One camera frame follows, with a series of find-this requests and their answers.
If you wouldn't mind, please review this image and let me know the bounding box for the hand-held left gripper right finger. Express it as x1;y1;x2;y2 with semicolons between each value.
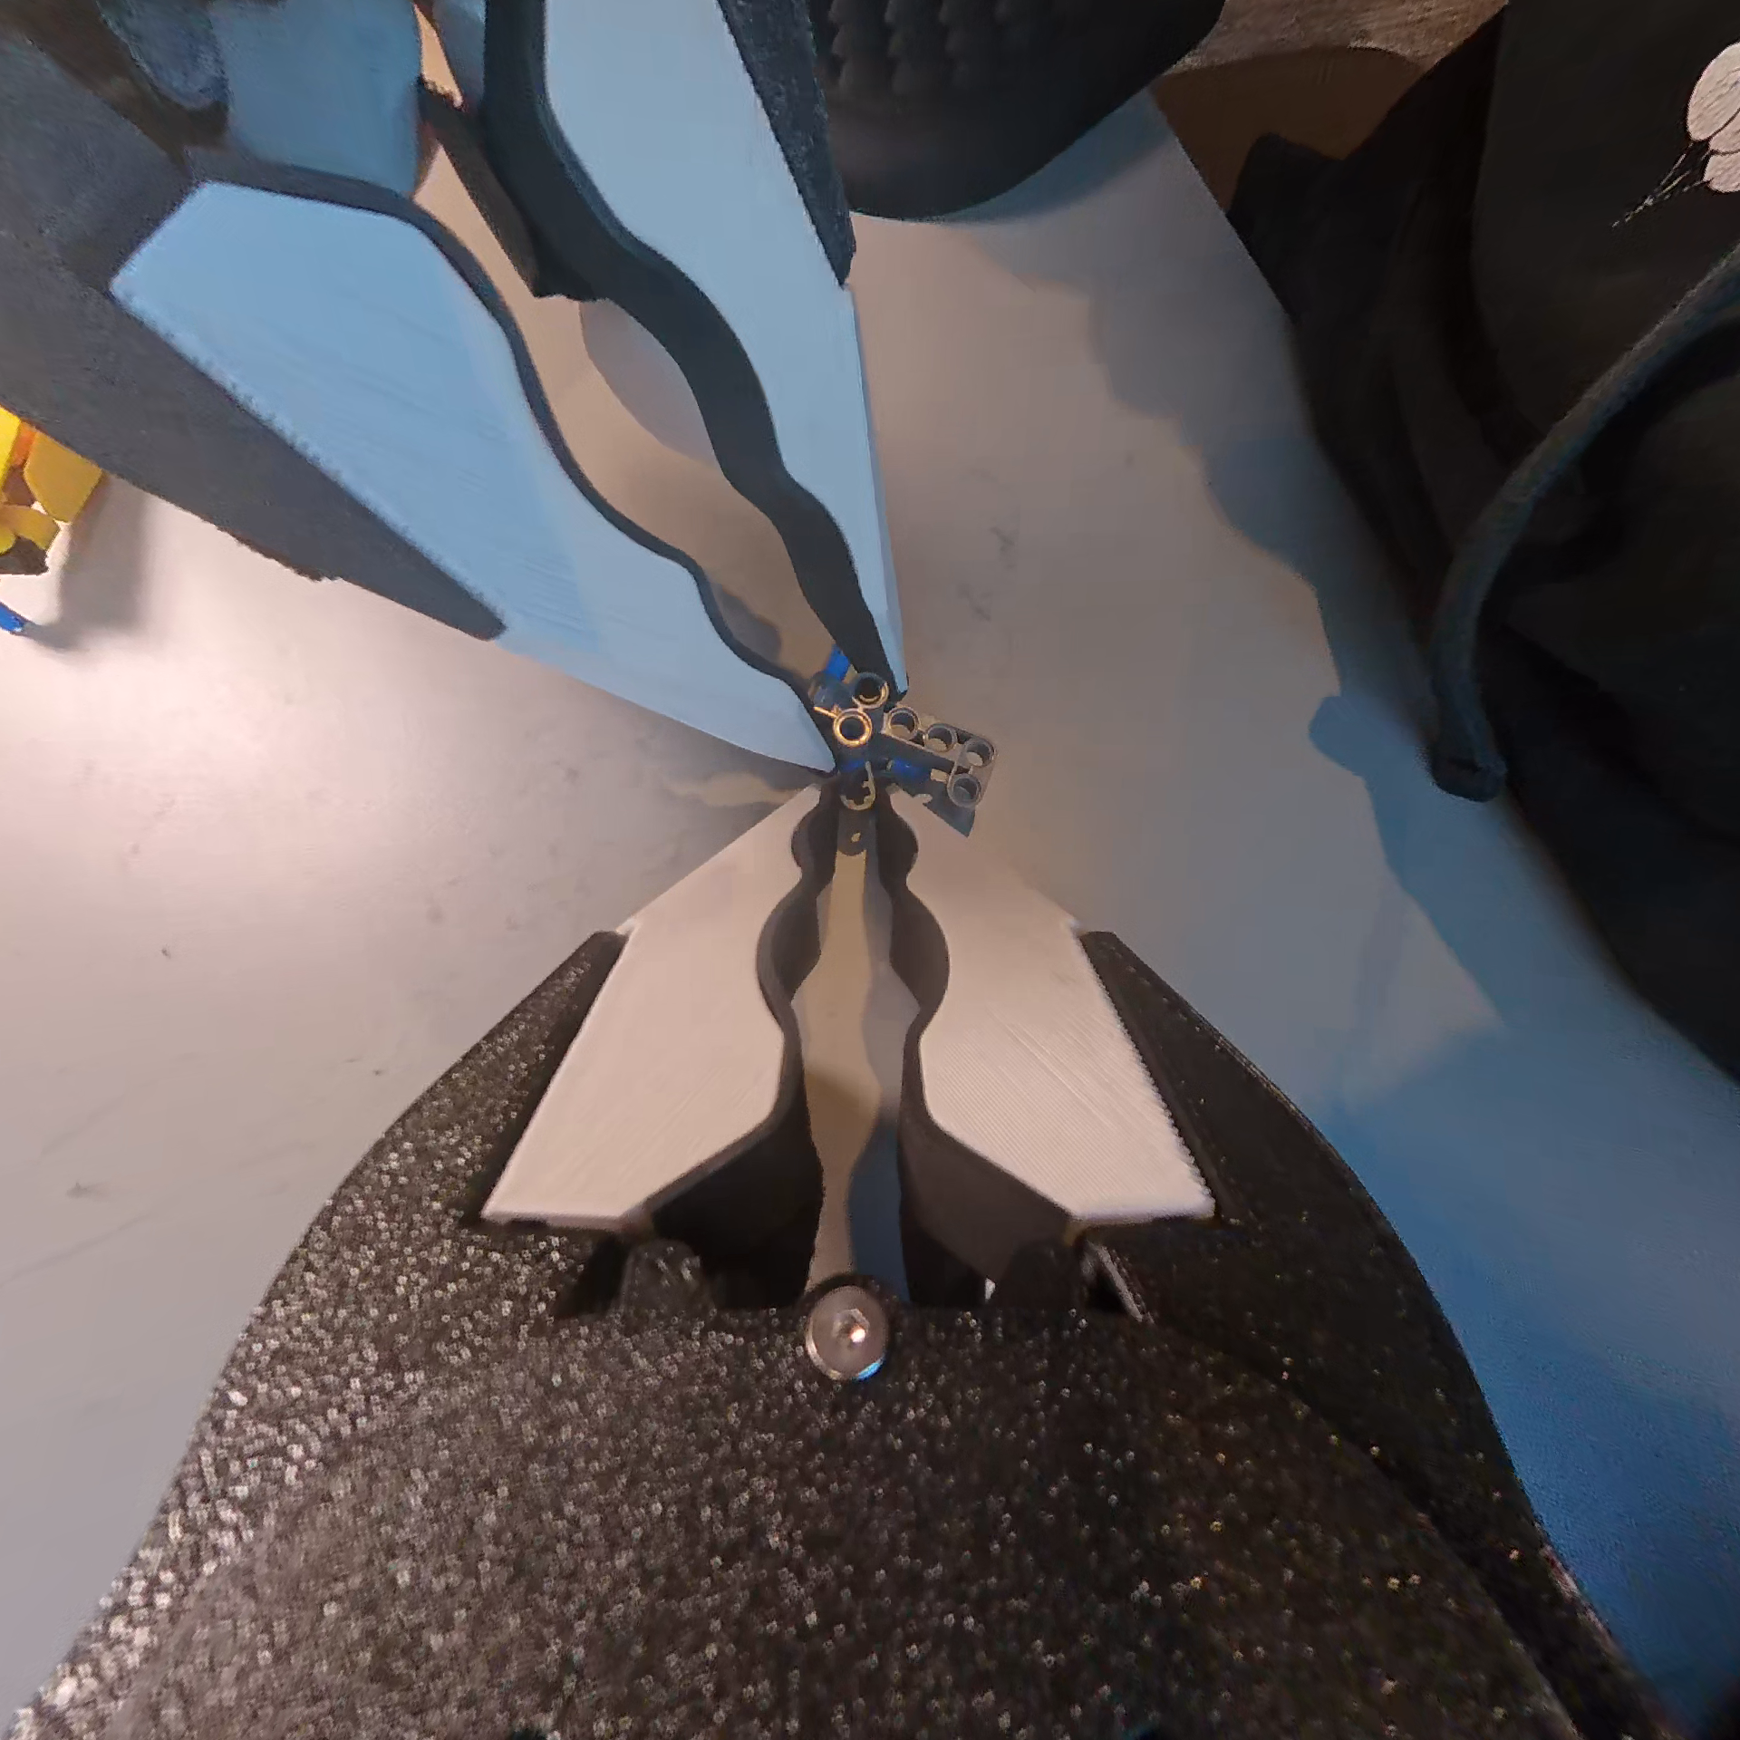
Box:
876;796;1217;1286

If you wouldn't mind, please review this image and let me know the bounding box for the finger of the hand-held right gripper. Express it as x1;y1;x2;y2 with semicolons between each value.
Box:
106;181;836;775
483;0;900;688

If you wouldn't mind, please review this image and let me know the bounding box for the yellow brick assembly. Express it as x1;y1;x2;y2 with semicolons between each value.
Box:
0;412;107;639

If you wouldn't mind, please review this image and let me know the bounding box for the grey brick beam assembly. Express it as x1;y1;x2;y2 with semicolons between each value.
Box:
802;651;1001;837

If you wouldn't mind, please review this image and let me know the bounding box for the grey desk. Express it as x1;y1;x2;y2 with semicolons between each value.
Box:
0;88;1740;1740

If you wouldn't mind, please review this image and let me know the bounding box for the black printed sweatshirt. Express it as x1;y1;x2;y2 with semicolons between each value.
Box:
1231;0;1740;1075

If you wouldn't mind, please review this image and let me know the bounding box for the person's right forearm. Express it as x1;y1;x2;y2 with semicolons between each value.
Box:
811;0;1233;222

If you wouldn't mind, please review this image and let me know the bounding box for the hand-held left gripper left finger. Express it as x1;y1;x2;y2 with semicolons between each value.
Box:
479;790;835;1232

